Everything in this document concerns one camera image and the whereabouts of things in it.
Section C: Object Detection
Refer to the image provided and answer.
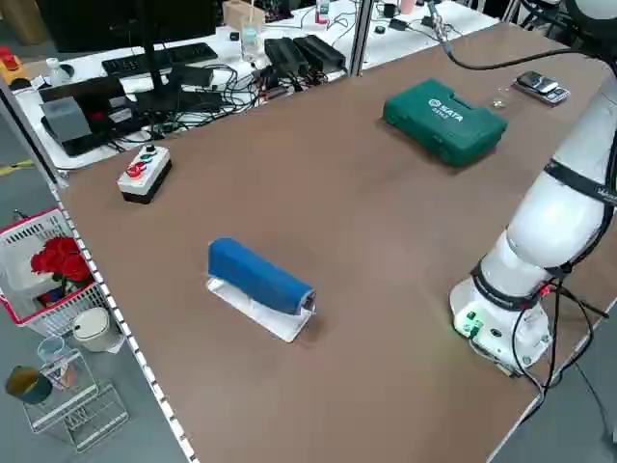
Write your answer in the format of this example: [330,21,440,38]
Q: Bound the black base cable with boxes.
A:
[511,274,609,393]

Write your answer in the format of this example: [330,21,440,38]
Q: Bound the black silver digital scale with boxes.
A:
[512,70,572,106]

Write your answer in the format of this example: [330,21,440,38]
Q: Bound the green plastic toolbox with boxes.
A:
[383,78,510,169]

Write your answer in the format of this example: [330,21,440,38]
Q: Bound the black power brick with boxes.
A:
[292,34,348,72]
[263,37,309,73]

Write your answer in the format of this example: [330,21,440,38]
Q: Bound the black monitor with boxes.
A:
[36,0,219,53]

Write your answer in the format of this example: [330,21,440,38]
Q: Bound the aluminium frame post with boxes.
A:
[0,79,68,190]
[349,0,375,77]

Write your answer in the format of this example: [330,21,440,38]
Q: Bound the clear plastic tumbler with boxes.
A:
[37,336,68,368]

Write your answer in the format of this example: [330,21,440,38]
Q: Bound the black desktop device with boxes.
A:
[38,76,146,158]

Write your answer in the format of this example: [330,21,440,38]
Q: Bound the grey box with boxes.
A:
[40,95,93,146]

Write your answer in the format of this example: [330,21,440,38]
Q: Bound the black cable silver connector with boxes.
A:
[423,0,587,71]

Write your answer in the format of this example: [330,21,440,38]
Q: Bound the yellow red toy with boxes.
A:
[0,46,28,88]

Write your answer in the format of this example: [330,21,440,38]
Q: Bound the green gold cup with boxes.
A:
[4,365,53,405]

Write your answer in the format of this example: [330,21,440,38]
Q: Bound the clear water bottle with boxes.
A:
[239,9,266,63]

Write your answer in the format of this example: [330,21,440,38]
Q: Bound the clear acrylic shelf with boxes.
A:
[21,349,130,454]

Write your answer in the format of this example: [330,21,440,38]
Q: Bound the white black button box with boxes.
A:
[117,144,174,204]

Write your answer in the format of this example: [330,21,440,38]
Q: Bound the black cable tangle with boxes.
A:
[108,57,351,146]

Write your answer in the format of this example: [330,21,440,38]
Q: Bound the black monitor stand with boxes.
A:
[136,0,226,117]

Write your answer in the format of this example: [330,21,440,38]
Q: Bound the black keyboard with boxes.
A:
[100,41,219,77]

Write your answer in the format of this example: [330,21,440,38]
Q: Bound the small white bottle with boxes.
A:
[45,57,67,88]

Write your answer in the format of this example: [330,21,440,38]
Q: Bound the blue padded holder white base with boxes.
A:
[205,235,319,344]

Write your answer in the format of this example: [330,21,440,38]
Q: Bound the red artificial flowers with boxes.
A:
[29,235,94,295]

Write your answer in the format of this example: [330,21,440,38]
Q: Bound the red white plastic basket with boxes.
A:
[0,207,110,339]

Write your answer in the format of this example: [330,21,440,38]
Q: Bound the cardboard box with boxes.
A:
[221,0,265,30]

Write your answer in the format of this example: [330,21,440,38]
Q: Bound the white lidded bin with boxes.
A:
[71,307,120,353]

